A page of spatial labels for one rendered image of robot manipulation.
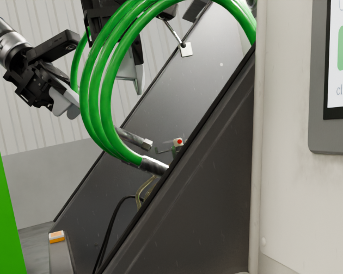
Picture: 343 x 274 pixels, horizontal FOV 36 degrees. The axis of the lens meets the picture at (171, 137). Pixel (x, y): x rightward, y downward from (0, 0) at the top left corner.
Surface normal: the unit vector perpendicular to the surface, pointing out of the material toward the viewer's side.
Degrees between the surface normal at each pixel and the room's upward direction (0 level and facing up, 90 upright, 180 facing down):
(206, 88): 90
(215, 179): 90
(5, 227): 90
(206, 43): 90
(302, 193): 76
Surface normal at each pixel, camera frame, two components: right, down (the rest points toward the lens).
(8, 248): 0.47, -0.04
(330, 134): -0.97, -0.04
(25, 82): -0.40, -0.10
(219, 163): 0.23, 0.00
